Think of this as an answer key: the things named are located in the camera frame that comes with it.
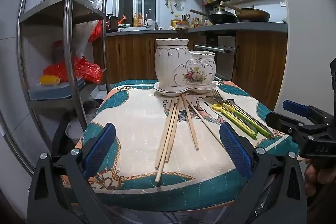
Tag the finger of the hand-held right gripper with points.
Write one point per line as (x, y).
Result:
(296, 107)
(282, 123)

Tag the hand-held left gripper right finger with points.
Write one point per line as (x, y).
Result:
(235, 148)

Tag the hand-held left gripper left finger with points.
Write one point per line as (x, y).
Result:
(101, 148)

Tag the yellow tulip-shaped spoon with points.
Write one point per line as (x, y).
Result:
(233, 120)

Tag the wooden chopstick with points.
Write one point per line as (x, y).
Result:
(169, 149)
(205, 122)
(190, 124)
(170, 134)
(164, 136)

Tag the silver flower-shaped spoon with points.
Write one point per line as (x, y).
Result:
(229, 101)

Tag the gold fork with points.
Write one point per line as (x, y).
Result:
(215, 95)

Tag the white floral ceramic utensil holder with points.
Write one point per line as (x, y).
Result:
(170, 64)

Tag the person's right hand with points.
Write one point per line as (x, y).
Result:
(312, 178)

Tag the white bowl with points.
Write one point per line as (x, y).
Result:
(73, 130)

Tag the teal and cream printed tablecloth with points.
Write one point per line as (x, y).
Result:
(131, 121)

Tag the grey tray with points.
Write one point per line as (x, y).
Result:
(52, 91)

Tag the crumpled red plastic bag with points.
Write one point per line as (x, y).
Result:
(88, 69)

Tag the yellow plastic container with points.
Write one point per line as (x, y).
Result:
(50, 80)

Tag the stainless built-in oven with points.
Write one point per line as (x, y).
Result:
(223, 61)

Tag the white ceramic drip tray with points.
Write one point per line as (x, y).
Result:
(168, 92)

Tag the wooden base cabinets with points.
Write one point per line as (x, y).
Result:
(126, 56)

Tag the grey kitchen countertop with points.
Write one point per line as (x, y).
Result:
(236, 27)

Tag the brown frying pan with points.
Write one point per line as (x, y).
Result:
(254, 14)

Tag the white plastic bag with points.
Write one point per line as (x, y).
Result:
(82, 37)

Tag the black wok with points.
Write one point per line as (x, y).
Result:
(223, 18)

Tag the hanging red plastic bag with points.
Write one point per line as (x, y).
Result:
(95, 32)

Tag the stainless steel shelf rack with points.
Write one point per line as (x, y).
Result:
(67, 29)

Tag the dark red pressure cooker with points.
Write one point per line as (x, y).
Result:
(111, 23)

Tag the orange kitchen tool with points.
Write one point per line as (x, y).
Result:
(122, 19)

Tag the condiment bottles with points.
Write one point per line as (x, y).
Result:
(197, 22)

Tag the orange drink bottles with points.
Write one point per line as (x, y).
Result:
(138, 20)

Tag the yellow cooking oil bottle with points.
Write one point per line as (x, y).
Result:
(175, 22)

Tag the chrome sink faucet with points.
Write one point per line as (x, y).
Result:
(149, 15)

